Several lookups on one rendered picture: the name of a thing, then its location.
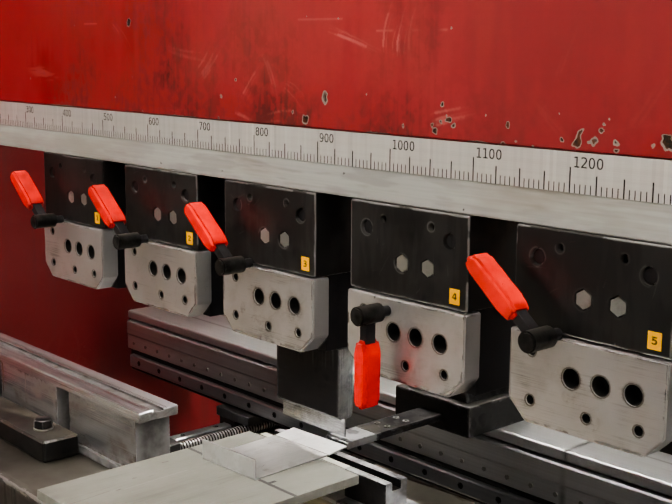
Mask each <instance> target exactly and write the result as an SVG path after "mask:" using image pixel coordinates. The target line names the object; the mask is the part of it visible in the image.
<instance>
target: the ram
mask: <svg viewBox="0 0 672 504"><path fill-rule="evenodd" d="M0 101H4V102H15V103H26V104H38V105H49V106H60V107H72V108H83V109H94V110H105V111H117V112H128V113H139V114H151V115H162V116H173V117H184V118H196V119H207V120H218V121H230V122H241V123H252V124H263V125H275V126H286V127H297V128H309V129H320V130H331V131H342V132H354V133H365V134H376V135H388V136H399V137H410V138H421V139H433V140H444V141H455V142H467V143H478V144H489V145H500V146H512V147H523V148H534V149H546V150H557V151H568V152H579V153H591V154H602V155H613V156H625V157H636V158H647V159H658V160H670V161H672V0H0ZM0 145H4V146H10V147H17V148H24V149H31V150H37V151H44V152H51V153H57V154H64V155H71V156H77V157H84V158H91V159H98V160H104V161H111V162H118V163H124V164H131V165H138V166H144V167H151V168H158V169H165V170H171V171H178V172H185V173H191V174H198V175H205V176H211V177H218V178H225V179H232V180H238V181H245V182H252V183H258V184H265V185H272V186H278V187H285V188H292V189H299V190H305V191H312V192H319V193H325V194H332V195H339V196H345V197H352V198H359V199H366V200H372V201H379V202H386V203H392V204H399V205H406V206H412V207H419V208H426V209H433V210H439V211H446V212H453V213H459V214H466V215H473V216H479V217H486V218H493V219H500V220H506V221H513V222H520V223H526V224H533V225H540V226H546V227H553V228H560V229H567V230H573V231H580V232H587V233H593V234H600V235H607V236H613V237H620V238H627V239H634V240H640V241H647V242H654V243H660V244H667V245H672V205H669V204H660V203H652V202H644V201H636V200H627V199H619V198H611V197H602V196H594V195H586V194H577V193H569V192H561V191H552V190H544V189H536V188H528V187H519V186H511V185H503V184H494V183H486V182H478V181H469V180H461V179H453V178H444V177H436V176H428V175H419V174H411V173H403V172H395V171H386V170H378V169H370V168H361V167H353V166H345V165H336V164H328V163H320V162H311V161H303V160H295V159H286V158H278V157H270V156H262V155H253V154H245V153H237V152H228V151H220V150H212V149H203V148H195V147H187V146H178V145H170V144H162V143H153V142H145V141H137V140H129V139H120V138H112V137H104V136H95V135H87V134H79V133H70V132H62V131H54V130H45V129H37V128H29V127H20V126H12V125H4V124H0Z"/></svg>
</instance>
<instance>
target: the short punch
mask: <svg viewBox="0 0 672 504"><path fill-rule="evenodd" d="M277 396H278V397H279V398H280V399H283V414H285V415H287V416H290V417H293V418H295V419H298V420H301V421H303V422H306V423H309V424H311V425H314V426H317V427H319V428H322V429H325V430H327V431H330V432H333V433H335V434H338V435H341V436H343V437H346V418H349V417H351V415H352V398H353V357H352V355H351V354H350V352H349V350H348V347H344V348H340V349H335V350H331V351H323V350H320V349H314V350H310V351H305V352H298V351H295V350H292V349H289V348H285V347H282V346H279V345H277Z"/></svg>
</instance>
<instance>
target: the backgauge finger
mask: <svg viewBox="0 0 672 504"><path fill-rule="evenodd" d="M395 412H396V415H392V416H389V417H385V418H382V419H379V420H375V421H372V422H369V423H365V424H362V425H358V426H355V427H352V428H348V429H346V437H343V436H341V435H338V434H335V433H331V434H328V435H326V439H328V440H331V441H334V442H337V443H340V444H342V445H345V446H347V448H345V449H347V450H348V449H351V448H354V447H358V446H361V445H364V444H367V443H370V442H374V441H377V440H380V439H383V438H386V437H390V436H393V435H396V434H399V433H403V432H406V431H409V430H412V429H415V428H419V427H422V426H425V425H430V426H433V427H436V428H439V429H441V430H444V431H447V432H450V433H453V434H456V435H459V436H462V437H465V438H468V439H469V438H472V437H475V436H478V435H481V434H484V433H487V432H490V431H493V430H496V429H499V428H502V427H505V426H508V425H511V424H514V423H517V422H520V421H523V420H524V419H523V418H522V416H521V414H520V413H519V411H518V410H517V408H516V406H515V405H514V403H513V402H512V400H511V398H510V397H509V386H508V387H505V388H502V389H498V390H495V391H492V392H488V393H485V394H482V395H478V396H473V395H470V394H467V393H461V394H458V395H454V396H451V397H444V396H441V395H438V394H435V393H431V392H428V391H425V390H422V389H418V388H415V387H412V386H409V385H405V384H399V385H397V386H396V410H395Z"/></svg>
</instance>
